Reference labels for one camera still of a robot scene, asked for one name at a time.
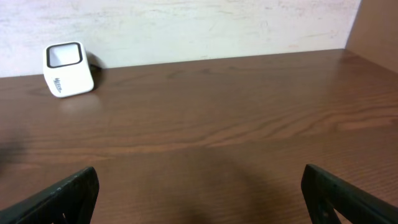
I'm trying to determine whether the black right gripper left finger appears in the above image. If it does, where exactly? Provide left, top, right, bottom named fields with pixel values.
left=1, top=167, right=100, bottom=223

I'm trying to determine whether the white barcode scanner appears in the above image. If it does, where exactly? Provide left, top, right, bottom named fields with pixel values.
left=43, top=41, right=94, bottom=98

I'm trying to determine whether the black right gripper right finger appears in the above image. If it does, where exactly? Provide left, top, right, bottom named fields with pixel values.
left=301, top=164, right=397, bottom=224

